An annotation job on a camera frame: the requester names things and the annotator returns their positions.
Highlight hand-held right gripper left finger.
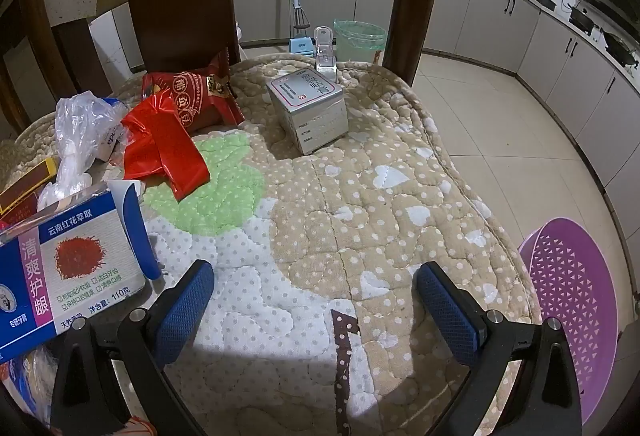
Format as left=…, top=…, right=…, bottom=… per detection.
left=50, top=258, right=216, bottom=436

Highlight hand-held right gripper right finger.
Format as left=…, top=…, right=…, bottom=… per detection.
left=416, top=261, right=583, bottom=436

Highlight blue toothpaste box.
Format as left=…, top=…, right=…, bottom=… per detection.
left=0, top=181, right=163, bottom=364

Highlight purple plastic basket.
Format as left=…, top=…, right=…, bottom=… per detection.
left=517, top=217, right=621, bottom=424

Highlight red plastic bag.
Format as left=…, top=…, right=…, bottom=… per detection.
left=121, top=92, right=211, bottom=202

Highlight white printed plastic wrapper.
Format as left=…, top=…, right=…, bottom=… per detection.
left=0, top=348, right=58, bottom=432

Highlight blue and white packet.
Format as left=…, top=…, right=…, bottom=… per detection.
left=97, top=98, right=132, bottom=162

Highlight red cigarette box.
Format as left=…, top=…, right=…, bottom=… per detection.
left=0, top=157, right=58, bottom=229

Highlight clear plastic bag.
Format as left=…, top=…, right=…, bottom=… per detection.
left=37, top=91, right=131, bottom=212

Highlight red snack packet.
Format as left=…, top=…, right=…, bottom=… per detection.
left=142, top=48, right=246, bottom=134

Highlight grey medicine box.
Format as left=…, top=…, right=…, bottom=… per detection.
left=266, top=70, right=349, bottom=156

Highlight green trash bin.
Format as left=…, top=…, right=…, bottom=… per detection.
left=332, top=18, right=387, bottom=64

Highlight clear plastic container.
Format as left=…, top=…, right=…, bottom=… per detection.
left=312, top=27, right=340, bottom=82

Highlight grey kitchen cabinets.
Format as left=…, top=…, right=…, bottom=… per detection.
left=230, top=0, right=640, bottom=202

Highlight black wok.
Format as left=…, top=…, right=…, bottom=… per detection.
left=602, top=28, right=638, bottom=67

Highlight black cooking pot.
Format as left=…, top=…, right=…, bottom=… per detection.
left=570, top=6, right=596, bottom=29

